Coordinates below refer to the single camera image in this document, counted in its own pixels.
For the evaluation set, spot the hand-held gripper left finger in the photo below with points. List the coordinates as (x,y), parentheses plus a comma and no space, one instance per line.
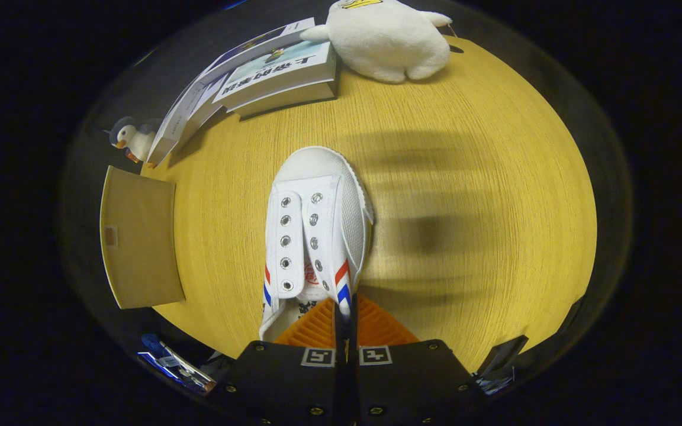
(282,384)

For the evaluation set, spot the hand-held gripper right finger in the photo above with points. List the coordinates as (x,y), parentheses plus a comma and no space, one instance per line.
(418,384)

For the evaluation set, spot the beige fabric storage box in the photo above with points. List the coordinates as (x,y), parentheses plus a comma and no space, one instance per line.
(140,236)

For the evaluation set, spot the white striped canvas shoe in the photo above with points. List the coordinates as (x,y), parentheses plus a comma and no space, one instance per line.
(317,177)

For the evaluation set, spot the computer monitor screen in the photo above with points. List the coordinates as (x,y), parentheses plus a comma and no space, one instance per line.
(178,370)

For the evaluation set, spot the small blue object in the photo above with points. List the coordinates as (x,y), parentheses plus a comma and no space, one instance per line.
(151,342)

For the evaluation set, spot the white portrait cover book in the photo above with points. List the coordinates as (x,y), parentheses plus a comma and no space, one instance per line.
(166,133)

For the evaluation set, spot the blue penguin plush toy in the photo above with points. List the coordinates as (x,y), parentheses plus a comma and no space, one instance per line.
(134,141)

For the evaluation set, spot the light blue cover book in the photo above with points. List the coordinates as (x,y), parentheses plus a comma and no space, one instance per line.
(282,74)

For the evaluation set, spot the dark blue picture book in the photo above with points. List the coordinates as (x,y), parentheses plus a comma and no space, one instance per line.
(258,42)

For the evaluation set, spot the white duck plush toy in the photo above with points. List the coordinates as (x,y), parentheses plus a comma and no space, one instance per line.
(382,41)

